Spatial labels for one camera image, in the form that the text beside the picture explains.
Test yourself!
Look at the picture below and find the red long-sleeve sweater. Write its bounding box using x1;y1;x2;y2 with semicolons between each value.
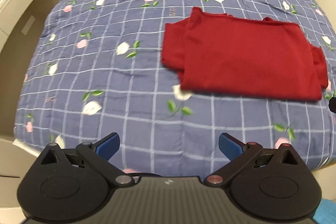
161;7;329;101

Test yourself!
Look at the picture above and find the teal blue shirt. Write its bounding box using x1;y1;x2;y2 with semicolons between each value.
313;198;336;224

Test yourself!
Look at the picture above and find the blue checked floral quilt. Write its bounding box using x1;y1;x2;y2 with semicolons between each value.
14;0;335;177

